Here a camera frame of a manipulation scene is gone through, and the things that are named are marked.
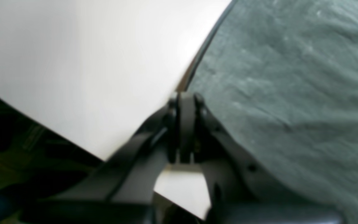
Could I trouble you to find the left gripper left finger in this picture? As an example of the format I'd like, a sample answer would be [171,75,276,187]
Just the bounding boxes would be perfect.
[21,93,187,224]

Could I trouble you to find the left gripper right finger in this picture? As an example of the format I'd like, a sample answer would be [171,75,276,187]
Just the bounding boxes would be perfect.
[187,94,344,224]

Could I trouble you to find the dark grey t-shirt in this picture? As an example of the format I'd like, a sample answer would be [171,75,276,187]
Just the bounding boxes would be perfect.
[188,0,358,224]

